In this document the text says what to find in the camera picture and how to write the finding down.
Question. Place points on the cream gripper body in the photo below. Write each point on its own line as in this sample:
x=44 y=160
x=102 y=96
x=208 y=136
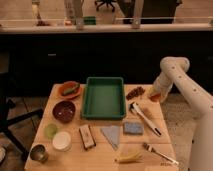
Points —
x=158 y=90

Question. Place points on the orange red apple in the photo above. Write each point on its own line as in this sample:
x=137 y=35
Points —
x=155 y=98

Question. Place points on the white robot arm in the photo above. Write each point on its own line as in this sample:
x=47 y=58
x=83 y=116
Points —
x=173 y=72

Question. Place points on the dark purple bowl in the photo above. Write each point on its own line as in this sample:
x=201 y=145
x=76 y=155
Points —
x=64 y=111

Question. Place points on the blue sponge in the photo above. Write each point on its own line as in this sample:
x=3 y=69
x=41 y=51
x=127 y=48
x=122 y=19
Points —
x=133 y=128

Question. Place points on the green plastic tray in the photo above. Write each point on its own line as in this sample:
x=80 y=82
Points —
x=104 y=99

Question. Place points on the silver fork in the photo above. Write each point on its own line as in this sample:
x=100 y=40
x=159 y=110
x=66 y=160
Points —
x=151 y=149

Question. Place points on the grey blue folded cloth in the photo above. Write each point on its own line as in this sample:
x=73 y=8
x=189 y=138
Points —
x=112 y=134

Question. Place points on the yellow banana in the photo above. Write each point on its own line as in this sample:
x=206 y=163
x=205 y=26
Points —
x=128 y=158

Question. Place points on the green cucumber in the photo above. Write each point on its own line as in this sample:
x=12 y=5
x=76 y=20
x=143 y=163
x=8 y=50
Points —
x=70 y=90

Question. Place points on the dark chocolate bar box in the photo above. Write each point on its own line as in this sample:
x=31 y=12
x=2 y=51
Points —
x=86 y=136

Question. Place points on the orange plate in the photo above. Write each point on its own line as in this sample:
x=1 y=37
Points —
x=66 y=85

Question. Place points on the green box on shelf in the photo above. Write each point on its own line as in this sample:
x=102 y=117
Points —
x=90 y=20

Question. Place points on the white round lid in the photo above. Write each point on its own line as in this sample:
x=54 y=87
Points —
x=62 y=141

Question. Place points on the metal cup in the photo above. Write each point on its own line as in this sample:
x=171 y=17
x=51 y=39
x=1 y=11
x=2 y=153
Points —
x=38 y=153

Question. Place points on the white black handled tool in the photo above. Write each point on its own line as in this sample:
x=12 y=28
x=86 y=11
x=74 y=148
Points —
x=134 y=107

